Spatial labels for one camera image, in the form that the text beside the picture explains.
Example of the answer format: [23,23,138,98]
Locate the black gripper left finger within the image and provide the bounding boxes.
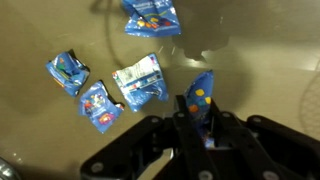
[79,94,216,180]

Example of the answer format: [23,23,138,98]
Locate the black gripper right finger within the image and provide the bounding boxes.
[204,99,320,180]

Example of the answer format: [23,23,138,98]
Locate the blue snack pack orange candies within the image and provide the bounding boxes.
[183,69,217,150]

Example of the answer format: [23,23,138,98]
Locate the blue snack pack white label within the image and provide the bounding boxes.
[112,52,170,113]

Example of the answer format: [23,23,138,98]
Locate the blue snack pack colourful candies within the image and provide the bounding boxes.
[78,80,125,135]

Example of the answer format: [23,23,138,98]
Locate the blue snack pack purple logo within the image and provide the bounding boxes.
[121,0,182,38]

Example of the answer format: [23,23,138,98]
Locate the small crumpled blue snack pack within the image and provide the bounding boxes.
[45,49,91,98]

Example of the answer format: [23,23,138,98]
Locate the shiny metal round object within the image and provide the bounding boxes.
[0,156,22,180]

